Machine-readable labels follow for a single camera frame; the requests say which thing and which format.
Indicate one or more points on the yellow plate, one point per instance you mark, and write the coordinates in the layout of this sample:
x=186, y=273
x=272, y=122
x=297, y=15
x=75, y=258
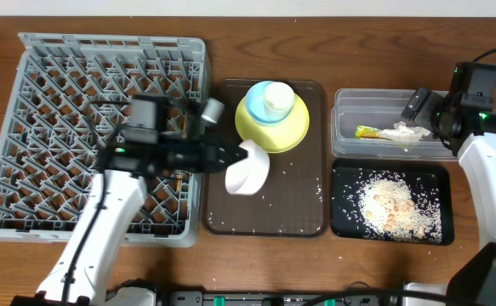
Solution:
x=274, y=138

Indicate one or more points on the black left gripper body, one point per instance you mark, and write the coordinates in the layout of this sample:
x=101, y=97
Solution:
x=208, y=154

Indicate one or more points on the light blue bowl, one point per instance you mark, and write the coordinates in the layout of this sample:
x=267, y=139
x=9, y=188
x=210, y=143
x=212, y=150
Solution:
x=254, y=101

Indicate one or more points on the wooden chopstick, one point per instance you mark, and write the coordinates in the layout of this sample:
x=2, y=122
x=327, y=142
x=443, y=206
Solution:
x=185, y=126
x=179, y=177

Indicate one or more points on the clear plastic container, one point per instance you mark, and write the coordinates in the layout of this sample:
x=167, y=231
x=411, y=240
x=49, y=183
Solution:
x=378, y=108

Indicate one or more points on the white tissue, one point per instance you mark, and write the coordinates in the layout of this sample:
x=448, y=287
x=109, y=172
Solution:
x=404, y=134

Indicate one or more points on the black plastic tray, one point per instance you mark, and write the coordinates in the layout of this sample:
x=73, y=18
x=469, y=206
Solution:
x=405, y=166

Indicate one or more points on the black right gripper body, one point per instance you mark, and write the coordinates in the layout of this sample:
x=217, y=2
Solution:
x=420, y=110

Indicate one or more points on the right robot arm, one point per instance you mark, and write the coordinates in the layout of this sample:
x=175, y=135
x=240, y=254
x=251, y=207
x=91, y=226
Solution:
x=465, y=122

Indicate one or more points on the grey plastic dishwasher rack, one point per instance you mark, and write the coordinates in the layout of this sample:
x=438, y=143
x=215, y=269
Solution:
x=69, y=92

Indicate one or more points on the spilled rice and peanuts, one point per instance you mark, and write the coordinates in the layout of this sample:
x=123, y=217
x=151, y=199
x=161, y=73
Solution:
x=388, y=206

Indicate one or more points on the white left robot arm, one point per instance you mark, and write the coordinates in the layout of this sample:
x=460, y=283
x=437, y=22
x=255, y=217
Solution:
x=118, y=191

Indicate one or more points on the yellow green snack wrapper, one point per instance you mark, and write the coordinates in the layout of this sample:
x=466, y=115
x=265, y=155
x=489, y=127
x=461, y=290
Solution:
x=365, y=132

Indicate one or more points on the dark brown serving tray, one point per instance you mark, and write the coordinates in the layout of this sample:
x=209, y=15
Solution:
x=293, y=202

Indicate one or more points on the white cup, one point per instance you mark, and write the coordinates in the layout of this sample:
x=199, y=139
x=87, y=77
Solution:
x=278, y=99

